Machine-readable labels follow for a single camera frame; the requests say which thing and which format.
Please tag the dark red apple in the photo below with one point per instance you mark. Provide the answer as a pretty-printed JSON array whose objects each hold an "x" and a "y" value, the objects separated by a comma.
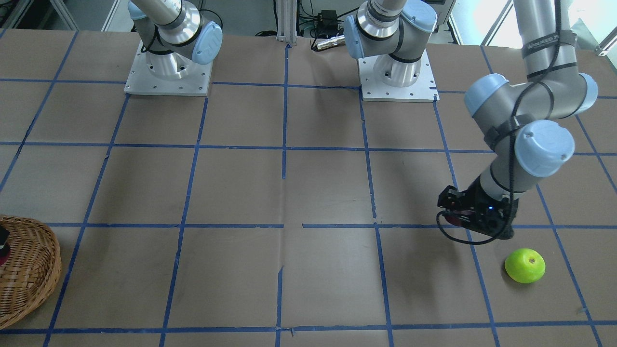
[{"x": 453, "y": 218}]

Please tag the black power adapter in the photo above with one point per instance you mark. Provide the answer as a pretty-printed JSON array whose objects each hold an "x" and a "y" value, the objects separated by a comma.
[{"x": 327, "y": 20}]

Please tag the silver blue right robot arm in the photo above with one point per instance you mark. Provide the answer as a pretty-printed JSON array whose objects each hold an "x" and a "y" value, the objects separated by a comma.
[{"x": 104, "y": 128}]

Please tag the silver metal cylinder connector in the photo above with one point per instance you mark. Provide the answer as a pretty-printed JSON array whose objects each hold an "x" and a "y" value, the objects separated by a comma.
[{"x": 328, "y": 43}]

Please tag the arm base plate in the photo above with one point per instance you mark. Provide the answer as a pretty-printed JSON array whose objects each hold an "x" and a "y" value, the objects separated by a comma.
[
  {"x": 385, "y": 80},
  {"x": 167, "y": 75}
]

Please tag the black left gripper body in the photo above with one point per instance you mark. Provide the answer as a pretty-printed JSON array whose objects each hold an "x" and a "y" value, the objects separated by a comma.
[{"x": 478, "y": 195}]

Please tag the woven wicker basket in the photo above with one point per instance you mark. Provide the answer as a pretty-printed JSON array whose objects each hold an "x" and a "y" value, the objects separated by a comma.
[{"x": 32, "y": 272}]

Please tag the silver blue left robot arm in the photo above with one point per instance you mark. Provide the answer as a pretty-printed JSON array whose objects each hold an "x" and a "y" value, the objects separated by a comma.
[{"x": 519, "y": 122}]

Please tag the green apple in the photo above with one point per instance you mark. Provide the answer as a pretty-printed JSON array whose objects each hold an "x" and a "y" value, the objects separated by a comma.
[{"x": 525, "y": 266}]

